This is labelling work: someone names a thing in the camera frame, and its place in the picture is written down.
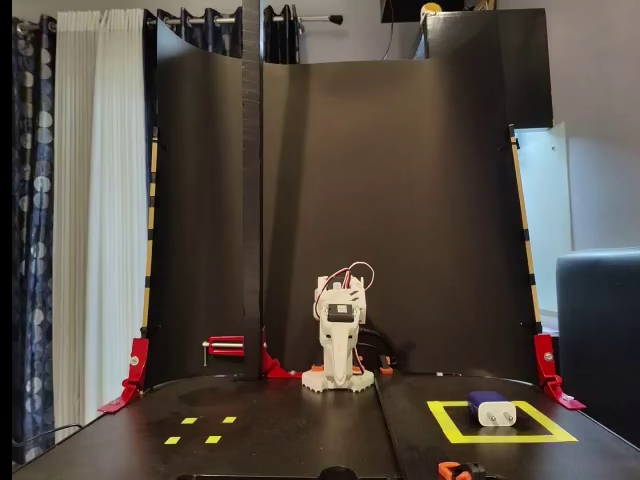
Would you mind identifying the white fixed gripper finger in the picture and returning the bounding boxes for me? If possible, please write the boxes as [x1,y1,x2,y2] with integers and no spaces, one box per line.
[323,332,347,390]

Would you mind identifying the yellow black striped stick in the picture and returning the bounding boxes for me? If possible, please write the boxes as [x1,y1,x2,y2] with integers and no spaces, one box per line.
[508,123,545,335]
[142,124,160,334]

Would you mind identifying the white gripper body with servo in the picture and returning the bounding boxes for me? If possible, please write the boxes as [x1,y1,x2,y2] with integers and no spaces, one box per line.
[320,298,362,334]

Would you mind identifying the red white servo cable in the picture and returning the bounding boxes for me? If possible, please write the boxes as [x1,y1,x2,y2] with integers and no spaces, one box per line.
[313,269,351,307]
[348,261,376,292]

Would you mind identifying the white cabinet door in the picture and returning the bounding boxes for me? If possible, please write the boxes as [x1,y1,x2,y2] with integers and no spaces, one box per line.
[514,121,574,326]

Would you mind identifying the black base power cable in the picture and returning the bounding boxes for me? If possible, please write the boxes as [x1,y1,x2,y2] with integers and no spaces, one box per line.
[358,327,416,374]

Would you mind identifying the black curved backdrop board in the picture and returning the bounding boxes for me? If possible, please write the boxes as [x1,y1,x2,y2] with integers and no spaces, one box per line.
[143,7,555,389]

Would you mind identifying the white pleated curtain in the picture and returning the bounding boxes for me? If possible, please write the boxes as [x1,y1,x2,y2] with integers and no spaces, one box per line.
[52,8,151,444]

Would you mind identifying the red screw clamp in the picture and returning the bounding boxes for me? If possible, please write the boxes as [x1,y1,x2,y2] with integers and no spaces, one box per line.
[202,324,304,380]

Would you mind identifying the dark blue patterned curtain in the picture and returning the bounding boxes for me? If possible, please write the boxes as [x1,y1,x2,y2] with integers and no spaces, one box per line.
[12,14,57,466]

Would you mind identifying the orange black spring clamp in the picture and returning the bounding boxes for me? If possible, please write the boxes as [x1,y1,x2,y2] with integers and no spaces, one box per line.
[438,459,487,480]

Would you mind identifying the black wall-mounted box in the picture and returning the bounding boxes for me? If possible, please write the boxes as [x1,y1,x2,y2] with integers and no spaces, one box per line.
[380,0,426,25]

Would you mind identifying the yellow tape square outline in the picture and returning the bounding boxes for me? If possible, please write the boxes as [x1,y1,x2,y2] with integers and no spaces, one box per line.
[426,399,580,445]

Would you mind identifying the white moving gripper finger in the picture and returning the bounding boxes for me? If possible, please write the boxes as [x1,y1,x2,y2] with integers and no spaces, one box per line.
[345,332,359,387]

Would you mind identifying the silver curtain rod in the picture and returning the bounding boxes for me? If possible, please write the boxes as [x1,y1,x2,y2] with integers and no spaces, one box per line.
[159,14,345,27]

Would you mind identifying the red corner bracket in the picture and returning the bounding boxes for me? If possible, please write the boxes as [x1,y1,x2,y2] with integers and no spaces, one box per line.
[533,333,587,412]
[97,337,151,415]

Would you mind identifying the dark blue grommet curtain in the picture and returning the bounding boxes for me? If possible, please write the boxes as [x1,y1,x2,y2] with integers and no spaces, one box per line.
[143,4,301,66]

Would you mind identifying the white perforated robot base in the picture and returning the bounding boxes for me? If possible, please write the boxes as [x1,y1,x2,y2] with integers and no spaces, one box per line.
[301,349,375,395]

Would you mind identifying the thin black floor cable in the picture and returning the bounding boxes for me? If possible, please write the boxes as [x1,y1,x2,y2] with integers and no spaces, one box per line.
[12,423,84,446]

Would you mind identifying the thin black hanging cable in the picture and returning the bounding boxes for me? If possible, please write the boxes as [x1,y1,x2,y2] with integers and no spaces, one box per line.
[382,0,396,61]

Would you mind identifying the black vertical post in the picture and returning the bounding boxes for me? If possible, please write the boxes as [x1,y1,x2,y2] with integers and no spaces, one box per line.
[241,0,265,381]

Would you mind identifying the blue white USB wall charger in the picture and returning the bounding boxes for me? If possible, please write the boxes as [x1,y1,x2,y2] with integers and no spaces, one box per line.
[467,389,518,429]

